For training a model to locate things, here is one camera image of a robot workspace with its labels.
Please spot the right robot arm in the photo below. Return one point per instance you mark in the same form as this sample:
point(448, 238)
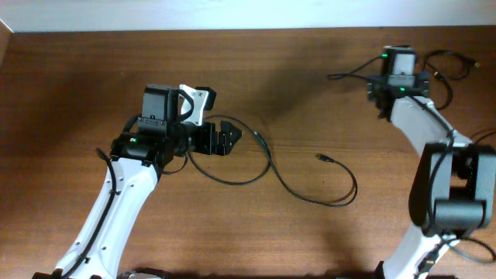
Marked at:
point(453, 190)

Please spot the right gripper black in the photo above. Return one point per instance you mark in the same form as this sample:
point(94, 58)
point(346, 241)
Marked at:
point(421, 82)

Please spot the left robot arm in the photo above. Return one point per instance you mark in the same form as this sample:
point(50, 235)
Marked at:
point(135, 165)

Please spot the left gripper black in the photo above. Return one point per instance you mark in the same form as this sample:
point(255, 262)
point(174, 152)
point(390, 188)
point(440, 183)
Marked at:
point(208, 146)

